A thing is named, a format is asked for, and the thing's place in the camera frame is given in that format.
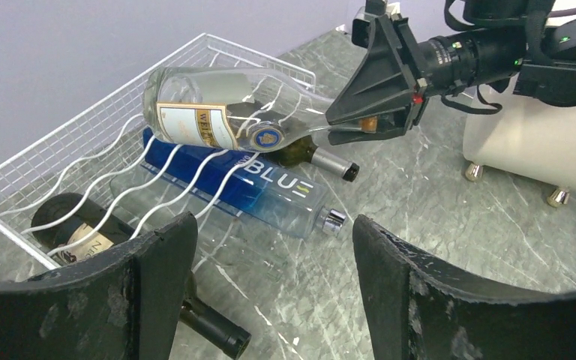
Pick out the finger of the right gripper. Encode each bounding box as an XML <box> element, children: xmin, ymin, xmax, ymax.
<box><xmin>325</xmin><ymin>16</ymin><xmax>413</xmax><ymax>125</ymax></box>
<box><xmin>327</xmin><ymin>112</ymin><xmax>407</xmax><ymax>146</ymax></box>

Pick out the dark bottle silver cap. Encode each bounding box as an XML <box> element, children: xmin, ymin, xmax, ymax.
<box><xmin>228</xmin><ymin>101</ymin><xmax>361</xmax><ymax>183</ymax></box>

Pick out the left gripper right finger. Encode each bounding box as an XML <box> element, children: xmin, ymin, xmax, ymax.
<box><xmin>352</xmin><ymin>215</ymin><xmax>576</xmax><ymax>359</ymax></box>

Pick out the cream cylindrical container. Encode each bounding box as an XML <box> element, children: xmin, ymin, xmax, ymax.
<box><xmin>462</xmin><ymin>85</ymin><xmax>576</xmax><ymax>207</ymax></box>

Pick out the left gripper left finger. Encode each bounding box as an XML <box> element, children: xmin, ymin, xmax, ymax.
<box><xmin>0</xmin><ymin>213</ymin><xmax>198</xmax><ymax>359</ymax></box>

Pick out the dark green wine bottle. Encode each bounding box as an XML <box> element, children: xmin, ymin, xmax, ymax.
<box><xmin>31</xmin><ymin>192</ymin><xmax>251</xmax><ymax>359</ymax></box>

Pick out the white wire wine rack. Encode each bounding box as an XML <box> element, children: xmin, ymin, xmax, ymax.
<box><xmin>0</xmin><ymin>34</ymin><xmax>316</xmax><ymax>281</ymax></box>

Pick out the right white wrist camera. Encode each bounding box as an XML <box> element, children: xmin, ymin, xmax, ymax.
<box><xmin>349</xmin><ymin>0</ymin><xmax>401</xmax><ymax>49</ymax></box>

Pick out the clear bottle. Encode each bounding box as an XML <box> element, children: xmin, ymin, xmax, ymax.
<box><xmin>143</xmin><ymin>67</ymin><xmax>377</xmax><ymax>153</ymax></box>

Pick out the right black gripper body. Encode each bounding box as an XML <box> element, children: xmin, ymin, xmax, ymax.
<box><xmin>351</xmin><ymin>14</ymin><xmax>426</xmax><ymax>140</ymax></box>

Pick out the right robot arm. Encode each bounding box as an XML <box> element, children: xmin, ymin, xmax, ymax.
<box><xmin>325</xmin><ymin>1</ymin><xmax>576</xmax><ymax>146</ymax></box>

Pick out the blue vodka bottle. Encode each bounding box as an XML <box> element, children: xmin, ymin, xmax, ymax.
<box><xmin>142</xmin><ymin>127</ymin><xmax>347</xmax><ymax>239</ymax></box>

